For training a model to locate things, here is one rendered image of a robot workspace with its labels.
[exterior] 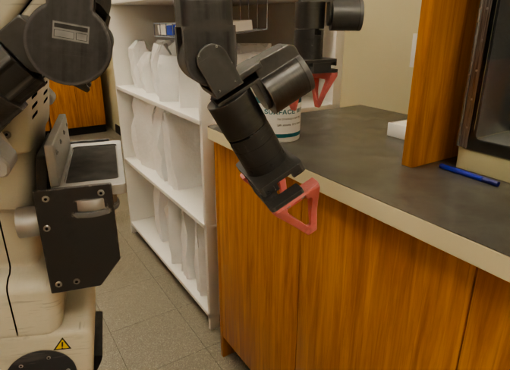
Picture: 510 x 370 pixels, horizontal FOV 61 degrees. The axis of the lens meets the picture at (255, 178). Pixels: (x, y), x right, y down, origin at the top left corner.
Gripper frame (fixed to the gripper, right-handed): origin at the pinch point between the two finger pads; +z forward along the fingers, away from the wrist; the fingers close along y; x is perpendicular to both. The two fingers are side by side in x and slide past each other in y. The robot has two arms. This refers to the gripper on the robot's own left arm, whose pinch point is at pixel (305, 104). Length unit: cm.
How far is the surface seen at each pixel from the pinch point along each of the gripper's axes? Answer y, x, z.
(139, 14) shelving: 27, 178, -19
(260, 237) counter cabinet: 7, 26, 44
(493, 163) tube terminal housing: 33.5, -22.8, 12.2
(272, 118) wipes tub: 9.8, 25.9, 8.8
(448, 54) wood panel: 32.1, -9.3, -9.3
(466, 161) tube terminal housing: 33.5, -16.7, 13.4
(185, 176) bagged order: 20, 111, 54
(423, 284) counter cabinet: 6.5, -28.5, 29.5
